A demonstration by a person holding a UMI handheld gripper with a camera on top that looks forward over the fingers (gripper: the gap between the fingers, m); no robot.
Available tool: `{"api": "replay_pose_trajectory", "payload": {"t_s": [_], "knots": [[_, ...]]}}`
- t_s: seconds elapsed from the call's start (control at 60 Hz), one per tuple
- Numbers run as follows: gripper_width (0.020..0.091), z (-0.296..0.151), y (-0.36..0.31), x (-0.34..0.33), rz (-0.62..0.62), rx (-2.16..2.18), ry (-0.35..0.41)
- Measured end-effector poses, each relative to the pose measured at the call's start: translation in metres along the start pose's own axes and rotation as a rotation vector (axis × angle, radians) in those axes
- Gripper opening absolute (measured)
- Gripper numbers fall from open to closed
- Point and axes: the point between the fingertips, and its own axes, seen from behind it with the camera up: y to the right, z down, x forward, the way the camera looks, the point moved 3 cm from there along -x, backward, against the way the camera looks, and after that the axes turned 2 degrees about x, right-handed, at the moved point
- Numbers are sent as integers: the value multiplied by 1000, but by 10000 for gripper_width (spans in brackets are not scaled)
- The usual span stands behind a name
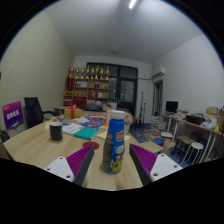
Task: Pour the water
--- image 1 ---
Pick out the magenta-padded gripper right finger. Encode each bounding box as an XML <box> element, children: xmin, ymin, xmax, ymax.
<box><xmin>129</xmin><ymin>143</ymin><xmax>184</xmax><ymax>186</ymax></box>

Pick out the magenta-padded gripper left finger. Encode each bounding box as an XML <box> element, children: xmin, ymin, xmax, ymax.
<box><xmin>43</xmin><ymin>145</ymin><xmax>96</xmax><ymax>187</ymax></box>

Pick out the blue drink bottle white cap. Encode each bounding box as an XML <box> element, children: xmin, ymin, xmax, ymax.
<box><xmin>101</xmin><ymin>109</ymin><xmax>127</xmax><ymax>175</ymax></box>

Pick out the black mug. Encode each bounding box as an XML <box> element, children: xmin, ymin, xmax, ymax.
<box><xmin>49</xmin><ymin>121</ymin><xmax>64</xmax><ymax>144</ymax></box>

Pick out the white round stool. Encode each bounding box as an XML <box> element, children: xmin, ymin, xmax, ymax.
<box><xmin>182</xmin><ymin>141</ymin><xmax>205</xmax><ymax>164</ymax></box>

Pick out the flat round red coaster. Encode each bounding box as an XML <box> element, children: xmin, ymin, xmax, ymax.
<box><xmin>82</xmin><ymin>141</ymin><xmax>100</xmax><ymax>150</ymax></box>

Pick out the pile of books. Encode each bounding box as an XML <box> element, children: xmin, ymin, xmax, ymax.
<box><xmin>145</xmin><ymin>114</ymin><xmax>175</xmax><ymax>142</ymax></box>

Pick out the white book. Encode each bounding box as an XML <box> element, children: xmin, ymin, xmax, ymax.
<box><xmin>62</xmin><ymin>122</ymin><xmax>85</xmax><ymax>136</ymax></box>

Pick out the teal book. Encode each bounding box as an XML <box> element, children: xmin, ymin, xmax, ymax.
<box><xmin>73</xmin><ymin>126</ymin><xmax>100</xmax><ymax>141</ymax></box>

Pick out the pale yellow notebook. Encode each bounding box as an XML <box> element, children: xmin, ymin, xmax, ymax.
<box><xmin>43</xmin><ymin>120</ymin><xmax>52</xmax><ymax>133</ymax></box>

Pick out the yellow envelope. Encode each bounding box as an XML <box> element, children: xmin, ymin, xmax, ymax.
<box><xmin>96</xmin><ymin>130</ymin><xmax>132</xmax><ymax>144</ymax></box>

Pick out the wooden side desk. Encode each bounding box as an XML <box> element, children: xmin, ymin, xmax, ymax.
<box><xmin>163</xmin><ymin>113</ymin><xmax>224</xmax><ymax>164</ymax></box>

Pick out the blue book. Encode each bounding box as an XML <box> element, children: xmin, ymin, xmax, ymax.
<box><xmin>81</xmin><ymin>120</ymin><xmax>105</xmax><ymax>130</ymax></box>

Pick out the yellow gift box red ribbon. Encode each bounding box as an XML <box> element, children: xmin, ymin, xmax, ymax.
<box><xmin>63</xmin><ymin>104</ymin><xmax>83</xmax><ymax>120</ymax></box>

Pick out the pink flower pot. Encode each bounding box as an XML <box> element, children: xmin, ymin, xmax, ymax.
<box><xmin>123</xmin><ymin>112</ymin><xmax>134</xmax><ymax>134</ymax></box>

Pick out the small round table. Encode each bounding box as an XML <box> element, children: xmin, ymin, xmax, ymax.
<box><xmin>53</xmin><ymin>105</ymin><xmax>69</xmax><ymax>115</ymax></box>

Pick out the black computer monitor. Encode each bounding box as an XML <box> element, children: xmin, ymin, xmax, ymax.
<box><xmin>165</xmin><ymin>100</ymin><xmax>179</xmax><ymax>114</ymax></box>

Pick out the pink magazine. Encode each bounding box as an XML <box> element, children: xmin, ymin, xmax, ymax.
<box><xmin>87</xmin><ymin>114</ymin><xmax>106</xmax><ymax>123</ymax></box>

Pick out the black office chair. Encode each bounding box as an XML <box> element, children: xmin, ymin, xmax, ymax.
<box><xmin>23</xmin><ymin>96</ymin><xmax>63</xmax><ymax>129</ymax></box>

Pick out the black suitcase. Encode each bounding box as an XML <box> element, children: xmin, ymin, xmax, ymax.
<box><xmin>0</xmin><ymin>129</ymin><xmax>11</xmax><ymax>144</ymax></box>

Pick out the purple sign board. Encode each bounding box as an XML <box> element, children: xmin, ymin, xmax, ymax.
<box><xmin>2</xmin><ymin>100</ymin><xmax>25</xmax><ymax>131</ymax></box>

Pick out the wooden shelf unit with trophies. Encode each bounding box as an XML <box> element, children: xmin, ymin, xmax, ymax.
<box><xmin>63</xmin><ymin>65</ymin><xmax>111</xmax><ymax>108</ymax></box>

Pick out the dark glass door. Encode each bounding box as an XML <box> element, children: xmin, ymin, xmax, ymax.
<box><xmin>85</xmin><ymin>62</ymin><xmax>139</xmax><ymax>116</ymax></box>

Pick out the white air conditioner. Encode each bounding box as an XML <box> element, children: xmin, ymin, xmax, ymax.
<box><xmin>151</xmin><ymin>66</ymin><xmax>167</xmax><ymax>80</ymax></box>

